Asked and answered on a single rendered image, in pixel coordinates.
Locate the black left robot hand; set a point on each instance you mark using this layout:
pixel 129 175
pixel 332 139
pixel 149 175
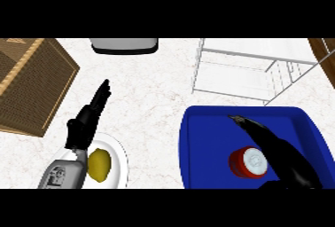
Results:
pixel 89 118

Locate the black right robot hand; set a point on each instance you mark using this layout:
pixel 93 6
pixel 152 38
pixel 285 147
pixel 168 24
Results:
pixel 279 150

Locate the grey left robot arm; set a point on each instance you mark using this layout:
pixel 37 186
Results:
pixel 61 174

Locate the red can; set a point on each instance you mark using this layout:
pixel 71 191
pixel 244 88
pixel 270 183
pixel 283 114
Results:
pixel 247 162

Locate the blue tray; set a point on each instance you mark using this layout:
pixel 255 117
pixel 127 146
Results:
pixel 210 142

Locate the yellow lemon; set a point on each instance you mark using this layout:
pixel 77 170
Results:
pixel 99 165

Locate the brown wicker basket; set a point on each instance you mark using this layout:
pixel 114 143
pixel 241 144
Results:
pixel 33 85

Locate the white plate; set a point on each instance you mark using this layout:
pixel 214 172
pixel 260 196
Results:
pixel 117 165

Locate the grey appliance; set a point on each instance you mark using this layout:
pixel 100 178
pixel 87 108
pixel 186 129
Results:
pixel 124 45

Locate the brown wooden object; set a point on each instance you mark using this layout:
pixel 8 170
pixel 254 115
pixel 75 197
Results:
pixel 325 56

